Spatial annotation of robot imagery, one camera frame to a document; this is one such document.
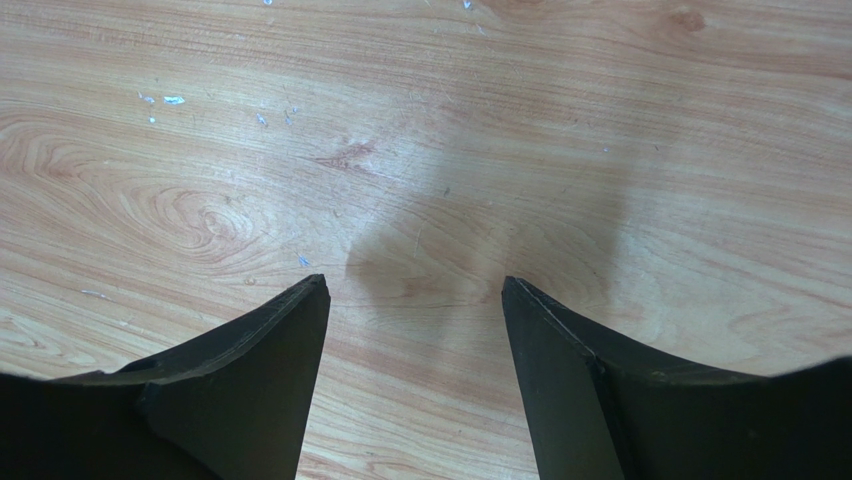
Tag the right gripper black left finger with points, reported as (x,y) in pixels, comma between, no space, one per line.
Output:
(232,403)

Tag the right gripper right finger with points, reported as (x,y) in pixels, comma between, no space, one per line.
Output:
(600,405)

